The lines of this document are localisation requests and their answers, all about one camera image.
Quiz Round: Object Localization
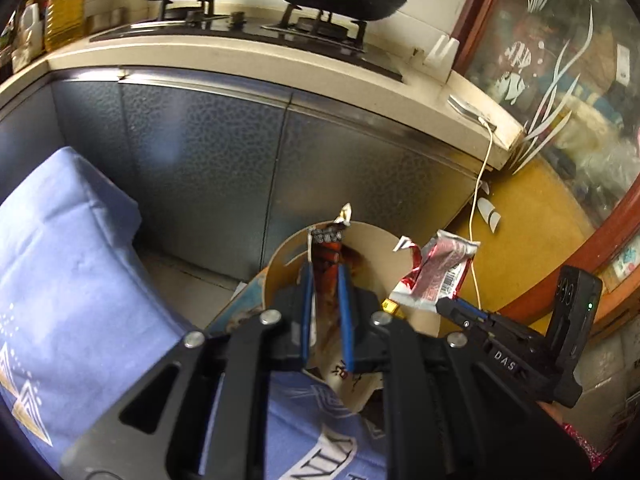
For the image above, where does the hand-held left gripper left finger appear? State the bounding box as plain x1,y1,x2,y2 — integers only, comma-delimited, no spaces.
60,261,317,480

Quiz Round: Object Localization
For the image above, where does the round cardboard paper bucket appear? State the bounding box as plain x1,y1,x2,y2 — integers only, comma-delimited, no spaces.
207,220,443,352

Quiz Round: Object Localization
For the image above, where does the row of condiment bottles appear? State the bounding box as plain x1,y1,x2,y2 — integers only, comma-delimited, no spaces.
0,0,51,80

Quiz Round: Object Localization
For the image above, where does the person's right forearm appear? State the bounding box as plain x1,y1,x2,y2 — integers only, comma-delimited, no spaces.
540,402,607,472

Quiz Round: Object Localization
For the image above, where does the yellow cooking oil bottle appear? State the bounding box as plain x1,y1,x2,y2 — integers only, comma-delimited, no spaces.
44,0,89,54

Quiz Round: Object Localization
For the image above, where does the black gas stove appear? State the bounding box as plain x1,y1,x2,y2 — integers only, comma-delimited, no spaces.
90,0,407,82

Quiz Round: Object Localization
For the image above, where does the grey kitchen cabinet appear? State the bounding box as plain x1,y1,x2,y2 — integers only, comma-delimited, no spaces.
0,67,490,292

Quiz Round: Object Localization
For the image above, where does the white phone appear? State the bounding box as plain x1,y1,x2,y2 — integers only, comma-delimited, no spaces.
446,94,499,132

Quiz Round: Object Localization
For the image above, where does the dark red torn packet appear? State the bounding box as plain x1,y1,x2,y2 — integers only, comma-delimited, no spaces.
299,203,383,413

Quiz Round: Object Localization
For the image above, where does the white plastic bottle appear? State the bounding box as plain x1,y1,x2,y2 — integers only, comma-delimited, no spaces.
11,2,44,74

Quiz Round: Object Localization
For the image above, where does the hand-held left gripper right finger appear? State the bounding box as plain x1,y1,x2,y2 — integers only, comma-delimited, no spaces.
336,264,596,480

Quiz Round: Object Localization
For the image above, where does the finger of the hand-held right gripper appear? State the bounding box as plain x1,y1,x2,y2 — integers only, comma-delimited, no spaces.
454,296,501,325
435,299,482,333

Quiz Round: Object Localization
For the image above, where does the white charging cable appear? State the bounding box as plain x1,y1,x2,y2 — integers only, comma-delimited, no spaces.
467,119,497,312

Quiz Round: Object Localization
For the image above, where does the red white snack wrapper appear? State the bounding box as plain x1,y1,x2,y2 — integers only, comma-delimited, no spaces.
390,230,482,314

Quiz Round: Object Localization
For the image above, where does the glass door wooden frame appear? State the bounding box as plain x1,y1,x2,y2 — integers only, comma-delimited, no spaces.
449,0,640,343

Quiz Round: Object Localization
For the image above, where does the blue printed blanket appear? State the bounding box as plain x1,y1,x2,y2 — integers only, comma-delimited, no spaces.
0,146,392,480

